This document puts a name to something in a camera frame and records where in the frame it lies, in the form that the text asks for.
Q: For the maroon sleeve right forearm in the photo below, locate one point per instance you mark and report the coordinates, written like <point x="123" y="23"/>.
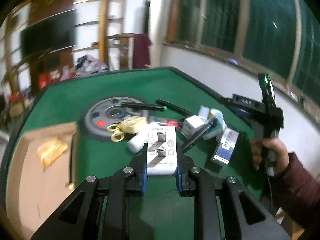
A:
<point x="297" y="193"/>

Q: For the person's right hand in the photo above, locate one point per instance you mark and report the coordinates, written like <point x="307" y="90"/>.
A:
<point x="274" y="144"/>

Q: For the maroon cloth on chair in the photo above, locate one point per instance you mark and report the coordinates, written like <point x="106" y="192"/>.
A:
<point x="141" y="52"/>

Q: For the red number six candle pack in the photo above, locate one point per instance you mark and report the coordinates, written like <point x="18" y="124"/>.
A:
<point x="166" y="121"/>

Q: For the teal white tissue pack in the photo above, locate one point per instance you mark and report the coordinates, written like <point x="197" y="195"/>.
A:
<point x="218" y="128"/>

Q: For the white red medicine box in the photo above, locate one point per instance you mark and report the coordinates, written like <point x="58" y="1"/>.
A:
<point x="203" y="112"/>

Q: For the black television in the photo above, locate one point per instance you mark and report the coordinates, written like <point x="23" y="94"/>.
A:
<point x="55" y="32"/>

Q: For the black marker green cap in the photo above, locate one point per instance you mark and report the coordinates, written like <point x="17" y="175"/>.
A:
<point x="144" y="106"/>

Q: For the grey white medicine box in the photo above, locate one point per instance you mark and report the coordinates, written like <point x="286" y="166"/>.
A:
<point x="191" y="125"/>

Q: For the white plastic bottle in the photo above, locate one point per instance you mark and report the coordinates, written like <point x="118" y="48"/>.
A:
<point x="136" y="143"/>

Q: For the cream tape roll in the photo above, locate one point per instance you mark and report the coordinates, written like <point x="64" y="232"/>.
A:
<point x="133" y="125"/>

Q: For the wooden chair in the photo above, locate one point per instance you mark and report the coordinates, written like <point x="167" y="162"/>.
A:
<point x="117" y="51"/>

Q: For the yellow handled scissors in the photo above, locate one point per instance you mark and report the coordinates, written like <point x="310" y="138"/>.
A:
<point x="117" y="135"/>

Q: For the blue white small box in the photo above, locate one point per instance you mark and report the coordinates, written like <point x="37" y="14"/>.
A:
<point x="225" y="147"/>

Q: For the grey round table centre disc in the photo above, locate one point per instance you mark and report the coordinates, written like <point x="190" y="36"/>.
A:
<point x="107" y="111"/>

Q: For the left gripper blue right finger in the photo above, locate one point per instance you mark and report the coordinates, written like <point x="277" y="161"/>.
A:
<point x="223" y="208"/>

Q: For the black marker blue cap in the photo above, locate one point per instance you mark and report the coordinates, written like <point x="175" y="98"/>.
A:
<point x="174" y="108"/>

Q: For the wooden shelf cabinet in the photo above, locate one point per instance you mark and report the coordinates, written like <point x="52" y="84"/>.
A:
<point x="95" y="19"/>

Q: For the cardboard storage box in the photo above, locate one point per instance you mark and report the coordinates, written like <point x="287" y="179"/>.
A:
<point x="32" y="192"/>

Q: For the pile of clothes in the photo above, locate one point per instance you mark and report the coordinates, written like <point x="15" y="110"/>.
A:
<point x="88" y="65"/>

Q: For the black purple art marker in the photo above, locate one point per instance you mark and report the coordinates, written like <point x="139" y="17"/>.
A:
<point x="198" y="135"/>

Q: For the white standing air conditioner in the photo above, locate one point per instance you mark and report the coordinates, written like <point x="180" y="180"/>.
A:
<point x="150" y="17"/>

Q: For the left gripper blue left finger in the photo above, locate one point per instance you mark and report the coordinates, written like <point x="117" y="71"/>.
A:
<point x="98" y="208"/>

